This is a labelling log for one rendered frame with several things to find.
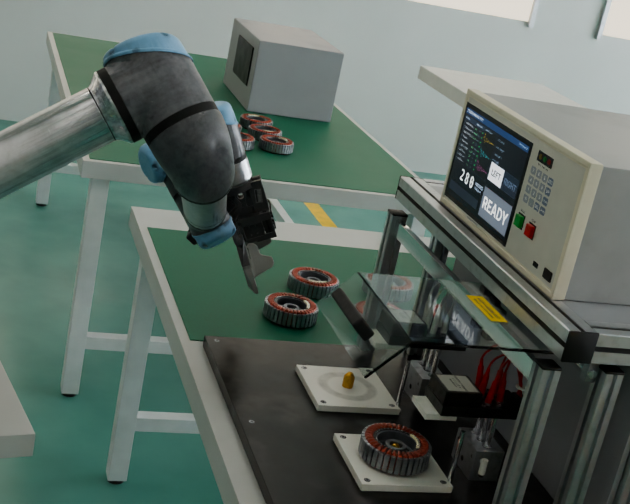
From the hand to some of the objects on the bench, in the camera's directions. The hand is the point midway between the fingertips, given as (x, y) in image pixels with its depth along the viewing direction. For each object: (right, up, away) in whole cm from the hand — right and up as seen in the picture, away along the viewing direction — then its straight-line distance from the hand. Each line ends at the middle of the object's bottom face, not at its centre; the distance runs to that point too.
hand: (252, 280), depth 218 cm
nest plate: (+24, -28, -41) cm, 55 cm away
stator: (+24, -27, -42) cm, 55 cm away
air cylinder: (+31, -20, -15) cm, 40 cm away
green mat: (+25, -4, +35) cm, 43 cm away
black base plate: (+22, -26, -29) cm, 45 cm away
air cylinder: (+38, -29, -37) cm, 60 cm away
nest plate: (+18, -19, -20) cm, 33 cm away
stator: (+7, -8, +12) cm, 16 cm away
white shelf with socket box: (+51, +2, +70) cm, 86 cm away
